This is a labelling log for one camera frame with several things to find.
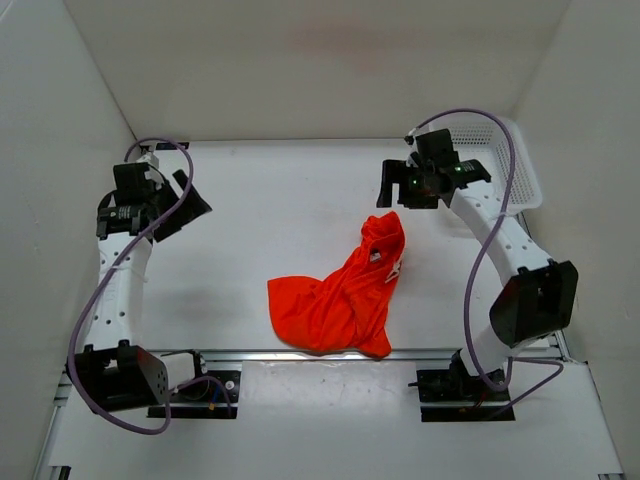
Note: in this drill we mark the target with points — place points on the aluminium front rail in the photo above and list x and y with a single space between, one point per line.
438 355

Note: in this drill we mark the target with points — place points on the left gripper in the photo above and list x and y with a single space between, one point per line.
191 207

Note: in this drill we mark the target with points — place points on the white plastic basket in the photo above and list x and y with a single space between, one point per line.
477 137

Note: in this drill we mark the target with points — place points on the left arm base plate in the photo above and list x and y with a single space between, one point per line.
209 400

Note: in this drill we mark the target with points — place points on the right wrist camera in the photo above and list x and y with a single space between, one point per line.
432 148

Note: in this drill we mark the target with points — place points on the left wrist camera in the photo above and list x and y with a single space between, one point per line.
136 183

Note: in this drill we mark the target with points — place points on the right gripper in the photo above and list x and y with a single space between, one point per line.
396 171

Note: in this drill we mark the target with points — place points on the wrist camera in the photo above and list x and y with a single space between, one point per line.
432 148
136 183

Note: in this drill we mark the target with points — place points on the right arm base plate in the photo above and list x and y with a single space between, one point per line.
442 401

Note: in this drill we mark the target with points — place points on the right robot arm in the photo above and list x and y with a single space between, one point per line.
538 292

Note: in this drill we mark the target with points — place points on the orange shorts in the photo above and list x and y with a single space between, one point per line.
348 309

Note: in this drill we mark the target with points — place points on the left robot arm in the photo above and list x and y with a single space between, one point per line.
115 370

